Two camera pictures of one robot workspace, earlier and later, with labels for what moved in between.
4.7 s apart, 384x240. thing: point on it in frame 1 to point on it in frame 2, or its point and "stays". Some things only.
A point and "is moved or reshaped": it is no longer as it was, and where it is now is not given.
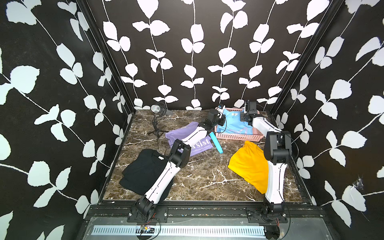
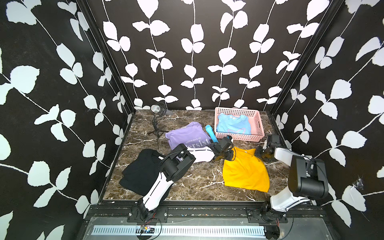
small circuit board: (144, 229) stays
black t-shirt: (142, 171) stays
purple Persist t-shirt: (174, 137) stays
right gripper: (242, 115) to (257, 151)
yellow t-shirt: (249, 161) is moved or reshaped
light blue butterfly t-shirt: (233, 124) is moved or reshaped
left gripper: (221, 120) to (230, 155)
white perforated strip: (113, 231) stays
